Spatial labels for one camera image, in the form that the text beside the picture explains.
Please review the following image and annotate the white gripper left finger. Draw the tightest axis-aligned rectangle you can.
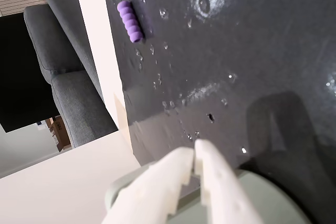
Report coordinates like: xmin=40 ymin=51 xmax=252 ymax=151
xmin=101 ymin=147 xmax=194 ymax=224

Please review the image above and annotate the purple ribbed foam pen grip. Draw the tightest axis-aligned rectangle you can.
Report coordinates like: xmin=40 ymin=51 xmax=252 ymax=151
xmin=117 ymin=0 xmax=145 ymax=44

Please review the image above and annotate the black flat panel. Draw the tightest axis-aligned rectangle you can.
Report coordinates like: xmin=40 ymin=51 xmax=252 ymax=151
xmin=0 ymin=13 xmax=61 ymax=133

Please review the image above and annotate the brown cardboard box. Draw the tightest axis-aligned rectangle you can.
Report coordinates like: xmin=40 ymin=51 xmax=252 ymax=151
xmin=45 ymin=115 xmax=72 ymax=153

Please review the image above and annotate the grey fabric sofa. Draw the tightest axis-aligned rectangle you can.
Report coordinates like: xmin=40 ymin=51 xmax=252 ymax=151
xmin=23 ymin=0 xmax=119 ymax=148

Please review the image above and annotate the pale grey-green cup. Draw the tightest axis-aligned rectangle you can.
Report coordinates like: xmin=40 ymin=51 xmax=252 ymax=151
xmin=104 ymin=166 xmax=313 ymax=224

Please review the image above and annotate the black glossy table mat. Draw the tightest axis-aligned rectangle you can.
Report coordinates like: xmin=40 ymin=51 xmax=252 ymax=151
xmin=100 ymin=0 xmax=336 ymax=224

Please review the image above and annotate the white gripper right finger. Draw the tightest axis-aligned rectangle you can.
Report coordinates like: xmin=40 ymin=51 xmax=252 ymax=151
xmin=193 ymin=138 xmax=264 ymax=224

